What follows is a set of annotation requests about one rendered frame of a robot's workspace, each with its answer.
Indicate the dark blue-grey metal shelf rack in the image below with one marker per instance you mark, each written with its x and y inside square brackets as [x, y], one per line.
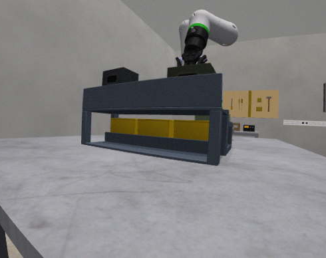
[199, 95]

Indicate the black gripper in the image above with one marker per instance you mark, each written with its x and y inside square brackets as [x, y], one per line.
[192, 52]

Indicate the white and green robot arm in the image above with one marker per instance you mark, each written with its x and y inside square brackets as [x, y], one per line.
[206, 26]

